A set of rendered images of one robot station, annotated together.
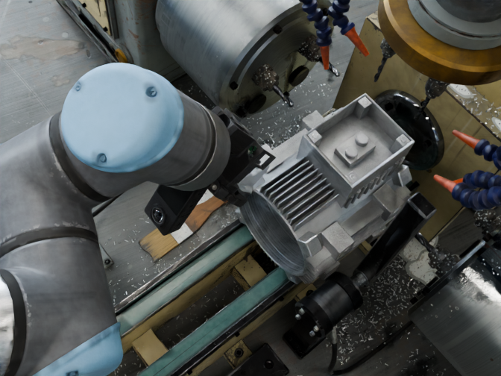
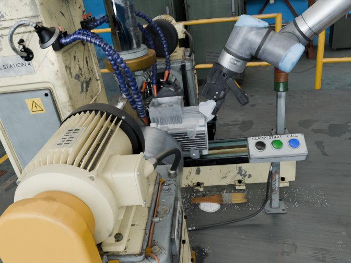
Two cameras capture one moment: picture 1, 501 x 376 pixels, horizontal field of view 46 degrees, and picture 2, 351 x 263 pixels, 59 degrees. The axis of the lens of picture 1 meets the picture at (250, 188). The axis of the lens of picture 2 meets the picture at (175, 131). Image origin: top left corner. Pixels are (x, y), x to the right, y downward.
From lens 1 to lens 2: 1.31 m
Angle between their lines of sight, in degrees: 78
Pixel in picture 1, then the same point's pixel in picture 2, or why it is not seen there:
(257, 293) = (220, 144)
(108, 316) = not seen: hidden behind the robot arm
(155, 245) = (240, 196)
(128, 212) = (243, 214)
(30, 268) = (289, 30)
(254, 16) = (153, 130)
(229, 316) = (234, 143)
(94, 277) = not seen: hidden behind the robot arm
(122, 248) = (255, 203)
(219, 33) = (168, 142)
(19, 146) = (280, 36)
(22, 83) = not seen: outside the picture
